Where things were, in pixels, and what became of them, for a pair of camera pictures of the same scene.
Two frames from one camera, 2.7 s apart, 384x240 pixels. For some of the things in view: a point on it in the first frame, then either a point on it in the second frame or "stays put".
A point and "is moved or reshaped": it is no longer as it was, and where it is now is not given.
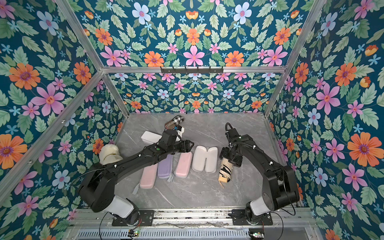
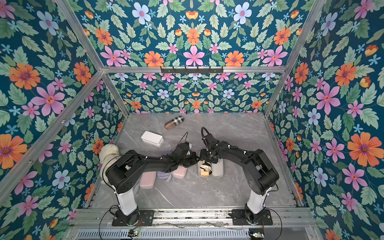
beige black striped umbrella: [225, 170] -> [206, 169]
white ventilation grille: [215, 234] stays put
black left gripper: [185, 143] -> [193, 156]
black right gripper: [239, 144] -> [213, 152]
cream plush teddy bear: [109, 153] stays put
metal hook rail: [192, 70] stays put
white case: [203, 158] is moved or reshaped
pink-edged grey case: [183, 165] stays put
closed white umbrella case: [150, 138] stays put
